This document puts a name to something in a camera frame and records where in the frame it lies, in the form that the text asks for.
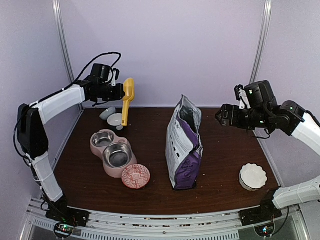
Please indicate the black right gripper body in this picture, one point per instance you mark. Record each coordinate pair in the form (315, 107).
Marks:
(257, 118)

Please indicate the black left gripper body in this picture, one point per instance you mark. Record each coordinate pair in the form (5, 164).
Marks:
(106, 94)

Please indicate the yellow plastic food scoop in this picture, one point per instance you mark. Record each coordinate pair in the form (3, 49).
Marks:
(129, 89)

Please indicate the purple puppy food bag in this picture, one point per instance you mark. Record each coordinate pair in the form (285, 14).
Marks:
(184, 148)

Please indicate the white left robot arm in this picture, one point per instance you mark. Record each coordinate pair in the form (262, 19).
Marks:
(30, 131)

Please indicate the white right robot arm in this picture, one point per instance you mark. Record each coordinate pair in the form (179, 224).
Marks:
(301, 124)

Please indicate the pink double pet feeder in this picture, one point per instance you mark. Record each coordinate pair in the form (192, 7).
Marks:
(115, 152)

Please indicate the small grey ceramic bowl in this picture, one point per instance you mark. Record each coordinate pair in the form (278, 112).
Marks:
(107, 113)

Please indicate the black white ceramic bowl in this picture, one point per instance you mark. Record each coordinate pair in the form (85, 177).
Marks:
(115, 122)

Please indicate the white scalloped ceramic bowl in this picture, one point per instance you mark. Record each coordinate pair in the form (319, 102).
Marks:
(252, 177)

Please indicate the red patterned ceramic bowl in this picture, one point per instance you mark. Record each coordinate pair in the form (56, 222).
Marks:
(136, 176)

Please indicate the right round circuit board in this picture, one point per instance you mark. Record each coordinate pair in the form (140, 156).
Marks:
(265, 230)

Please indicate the round circuit board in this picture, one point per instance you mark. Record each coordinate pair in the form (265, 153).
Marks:
(265, 230)
(63, 230)

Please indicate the left round circuit board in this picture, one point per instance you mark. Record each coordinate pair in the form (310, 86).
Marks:
(63, 230)

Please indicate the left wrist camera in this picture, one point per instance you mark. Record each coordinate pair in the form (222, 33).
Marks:
(115, 76)

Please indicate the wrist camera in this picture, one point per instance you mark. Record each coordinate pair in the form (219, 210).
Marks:
(115, 76)
(241, 96)

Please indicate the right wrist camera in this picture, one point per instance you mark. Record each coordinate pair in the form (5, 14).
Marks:
(241, 96)

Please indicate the aluminium right corner post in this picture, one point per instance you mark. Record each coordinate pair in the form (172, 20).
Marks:
(264, 30)

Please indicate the aluminium corner post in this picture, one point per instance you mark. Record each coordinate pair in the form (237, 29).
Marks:
(264, 30)
(62, 39)

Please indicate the aluminium left corner post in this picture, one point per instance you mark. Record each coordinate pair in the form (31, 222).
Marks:
(62, 39)

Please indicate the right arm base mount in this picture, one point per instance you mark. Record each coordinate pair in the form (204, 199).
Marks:
(265, 212)

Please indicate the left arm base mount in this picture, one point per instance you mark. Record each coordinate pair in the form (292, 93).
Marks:
(61, 212)

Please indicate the aluminium front frame rail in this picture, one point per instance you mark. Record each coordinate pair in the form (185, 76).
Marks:
(224, 225)

